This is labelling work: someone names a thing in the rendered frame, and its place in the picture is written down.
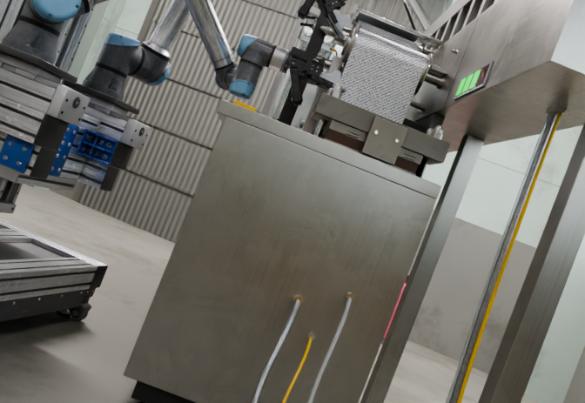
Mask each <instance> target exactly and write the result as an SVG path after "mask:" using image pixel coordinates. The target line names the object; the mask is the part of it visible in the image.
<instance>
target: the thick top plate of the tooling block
mask: <svg viewBox="0 0 585 403"><path fill-rule="evenodd" d="M375 116H376V117H378V118H382V119H385V120H386V121H389V122H391V123H394V124H397V125H399V126H402V127H404V128H407V129H408V130H407V134H406V136H405V138H404V141H403V143H402V146H401V147H403V148H406V149H408V150H410V151H414V152H416V153H419V154H420V155H423V158H424V159H425V160H427V165H436V164H441V163H444V160H445V158H446V155H447V152H448V150H449V147H450V143H448V142H445V141H443V140H440V139H438V138H435V137H432V136H430V135H427V134H426V133H423V132H421V131H417V130H415V129H413V128H410V127H408V126H405V125H403V124H400V123H397V122H395V121H393V120H391V119H388V118H385V117H382V116H381V115H378V114H376V113H373V112H371V111H368V110H365V109H363V108H360V107H359V106H356V105H354V104H350V103H348V102H346V101H343V100H341V99H338V98H336V97H333V96H330V95H328V94H326V93H324V92H322V93H321V95H320V96H319V98H318V100H317V103H316V105H315V107H314V109H313V113H312V115H311V118H313V119H315V120H318V121H319V118H324V119H325V120H326V124H328V123H329V122H330V121H331V120H332V119H333V120H336V121H338V122H341V123H342V124H346V125H349V126H351V127H353V128H355V129H358V130H360V131H364V132H366V133H368V132H369V130H370V127H371V125H372V122H373V119H374V117H375Z"/></svg>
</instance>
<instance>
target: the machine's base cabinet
mask: <svg viewBox="0 0 585 403"><path fill-rule="evenodd" d="M435 202H436V199H435V198H431V197H429V196H427V195H424V194H422V193H419V192H417V191H414V190H411V189H409V188H406V187H405V186H402V185H398V184H396V183H394V182H391V181H389V180H386V179H384V178H381V177H378V176H376V175H373V174H372V173H369V172H367V171H363V170H361V169H359V168H356V167H354V166H351V165H348V164H346V163H343V162H341V161H339V160H337V159H334V158H330V157H328V156H326V155H323V154H321V153H318V152H316V151H313V150H310V149H308V148H306V147H304V146H301V145H299V144H295V143H293V142H291V141H288V140H286V139H283V138H280V137H278V136H275V135H273V134H271V133H269V132H266V131H262V130H260V129H258V128H255V127H253V126H250V125H249V124H245V123H242V122H240V121H238V120H236V119H233V118H229V117H227V116H226V117H225V120H224V123H223V124H222V127H221V129H220V132H219V135H218V137H217V140H216V142H215V145H214V146H213V149H212V153H211V155H210V157H209V160H208V162H207V165H206V167H205V170H204V173H203V175H202V178H201V179H200V182H199V184H198V188H197V190H196V192H195V195H194V197H193V200H192V203H191V205H190V208H189V210H188V212H187V214H186V217H185V221H184V223H183V225H182V227H181V229H180V232H179V235H178V238H177V241H176V243H175V246H174V247H173V250H172V252H171V256H170V258H169V260H168V263H167V265H166V268H165V271H164V273H163V276H162V278H161V280H160V282H159V285H158V289H157V290H156V293H155V296H154V298H153V301H152V302H151V306H150V309H149V311H148V313H147V315H146V318H145V322H144V324H143V326H142V328H141V331H140V333H139V335H138V339H137V341H136V344H135V346H134V348H133V350H132V353H131V357H130V358H129V361H128V364H127V366H126V368H125V370H124V376H126V377H129V378H132V379H135V380H137V384H136V386H135V388H134V391H133V393H132V396H131V398H133V399H135V400H140V402H138V403H251V401H252V396H253V394H254V391H255V389H256V386H257V384H258V382H259V378H260V376H261V374H262V372H263V370H264V368H265V366H266V363H267V361H268V359H269V357H270V355H271V353H272V350H273V348H274V347H275V345H276V343H277V341H278V339H279V336H280V334H281V333H282V331H283V329H284V327H285V325H286V322H287V320H288V318H289V315H290V313H291V311H292V308H293V297H294V296H296V295H300V296H301V297H302V298H303V304H302V305H301V306H299V310H298V313H297V315H296V318H295V320H294V322H293V324H292V327H291V329H290V332H289V333H288V335H287V337H286V340H285V342H284V344H283V346H282V347H281V349H280V351H279V354H278V356H277V358H276V360H275V361H274V364H273V366H272V369H271V371H270V373H269V375H268V377H267V380H266V383H265V385H264V387H263V390H262V393H261V395H260V397H259V402H258V403H282V401H283V399H284V397H285V395H286V392H287V390H288V387H289V386H290V384H291V382H292V380H293V377H294V375H295V373H296V372H297V370H298V368H299V364H300V362H301V360H302V359H303V356H304V354H305V351H306V347H307V344H308V339H307V334H308V333H310V332H311V333H313V334H314V336H315V339H314V341H312V344H311V347H310V350H309V353H308V354H307V357H306V361H305V363H304V365H303V366H302V369H301V371H300V373H299V376H298V378H297V379H296V381H295V383H294V385H293V388H292V391H291V392H290V394H289V396H288V399H287V401H286V403H307V402H308V400H309V397H310V394H311V391H312V389H313V385H314V383H315V380H316V378H317V376H318V374H319V370H320V368H321V366H322V364H323V361H324V359H325V357H326V354H327V352H328V350H329V348H330V345H331V344H332V342H333V338H334V336H335V334H336V332H337V330H338V327H339V325H340V321H341V319H342V317H343V314H344V311H345V309H346V302H347V300H346V294H347V293H349V292H350V293H352V294H353V296H354V300H353V301H351V305H350V308H349V312H348V314H347V317H346V321H345V324H344V325H343V328H342V330H341V333H340V336H339V338H338V340H337V343H336V345H335V347H334V349H333V352H332V354H331V357H330V359H329V360H328V362H327V365H326V368H325V371H324V372H323V375H322V377H321V379H320V382H319V385H318V388H317V391H316V394H315V395H314V398H313V403H359V400H360V396H361V394H362V392H363V389H364V386H365V384H366V381H367V378H368V376H369V373H370V371H371V369H372V366H373V363H374V360H375V358H376V355H377V353H378V351H379V348H380V344H381V342H382V340H383V338H384V335H385V332H386V330H387V327H388V324H389V321H390V319H391V317H392V315H393V310H394V308H395V306H396V304H397V301H398V298H399V296H400V293H401V290H402V288H403V285H404V283H405V281H406V278H407V275H408V272H409V270H410V267H411V265H412V263H413V260H414V256H415V254H416V252H417V249H418V247H419V244H420V241H421V239H422V236H423V233H424V231H425V229H426V227H427V222H428V220H429V218H430V216H431V213H432V210H433V208H434V205H435Z"/></svg>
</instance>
